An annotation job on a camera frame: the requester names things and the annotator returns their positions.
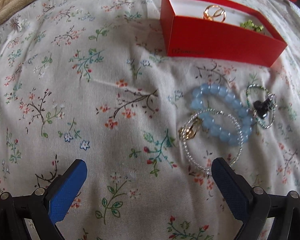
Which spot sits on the red cardboard box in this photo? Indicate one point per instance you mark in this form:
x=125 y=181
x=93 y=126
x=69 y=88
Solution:
x=215 y=37

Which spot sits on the small gold earring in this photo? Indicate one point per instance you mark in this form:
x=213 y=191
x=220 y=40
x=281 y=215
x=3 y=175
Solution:
x=188 y=130

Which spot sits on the black hair clip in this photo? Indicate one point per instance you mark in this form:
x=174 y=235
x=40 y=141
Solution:
x=261 y=107

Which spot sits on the gold hair clip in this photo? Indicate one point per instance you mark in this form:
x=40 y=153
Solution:
x=211 y=12

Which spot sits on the floral bed sheet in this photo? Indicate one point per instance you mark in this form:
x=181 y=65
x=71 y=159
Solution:
x=90 y=105

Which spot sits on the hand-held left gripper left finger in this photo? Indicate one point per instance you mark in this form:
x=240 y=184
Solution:
x=65 y=192

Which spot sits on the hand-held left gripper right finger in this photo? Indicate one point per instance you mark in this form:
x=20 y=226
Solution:
x=230 y=192

